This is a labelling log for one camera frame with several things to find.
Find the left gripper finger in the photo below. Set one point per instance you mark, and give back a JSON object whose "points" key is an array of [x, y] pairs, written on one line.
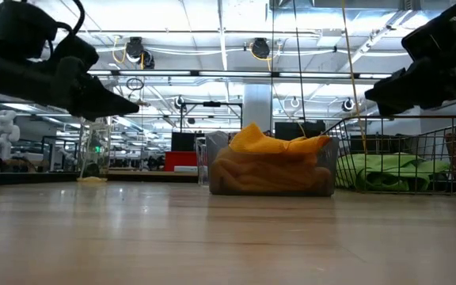
{"points": [[101, 103]]}

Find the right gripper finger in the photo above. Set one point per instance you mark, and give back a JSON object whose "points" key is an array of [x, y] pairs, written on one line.
{"points": [[394, 93]]}

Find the green microfiber towel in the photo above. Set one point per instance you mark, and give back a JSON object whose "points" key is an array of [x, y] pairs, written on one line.
{"points": [[390, 174]]}

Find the orange microfiber towel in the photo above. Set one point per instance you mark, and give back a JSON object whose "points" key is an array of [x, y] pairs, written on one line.
{"points": [[259, 142], [271, 174]]}

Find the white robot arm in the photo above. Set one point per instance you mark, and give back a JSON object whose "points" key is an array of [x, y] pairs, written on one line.
{"points": [[2, 134]]}

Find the black monitor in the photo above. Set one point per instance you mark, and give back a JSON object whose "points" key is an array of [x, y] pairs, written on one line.
{"points": [[291, 130], [186, 141]]}

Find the red box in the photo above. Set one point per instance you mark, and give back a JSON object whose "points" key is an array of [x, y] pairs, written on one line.
{"points": [[180, 160]]}

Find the clear plastic bin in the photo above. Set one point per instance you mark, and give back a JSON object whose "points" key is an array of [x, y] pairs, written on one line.
{"points": [[202, 166]]}

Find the smoked grey plastic bin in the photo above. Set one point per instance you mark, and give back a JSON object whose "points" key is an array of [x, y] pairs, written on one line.
{"points": [[217, 140]]}

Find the white building column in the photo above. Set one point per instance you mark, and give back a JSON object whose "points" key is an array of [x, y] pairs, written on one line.
{"points": [[256, 107]]}

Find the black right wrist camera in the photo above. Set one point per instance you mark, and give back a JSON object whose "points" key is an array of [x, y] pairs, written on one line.
{"points": [[434, 39]]}

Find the black aluminium table frame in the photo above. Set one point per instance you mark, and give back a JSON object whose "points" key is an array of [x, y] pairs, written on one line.
{"points": [[34, 179]]}

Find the black metal frame stand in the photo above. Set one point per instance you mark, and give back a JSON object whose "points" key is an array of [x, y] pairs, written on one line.
{"points": [[212, 103]]}

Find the long ceiling light rail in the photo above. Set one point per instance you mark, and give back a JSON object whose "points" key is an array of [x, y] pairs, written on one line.
{"points": [[232, 73]]}

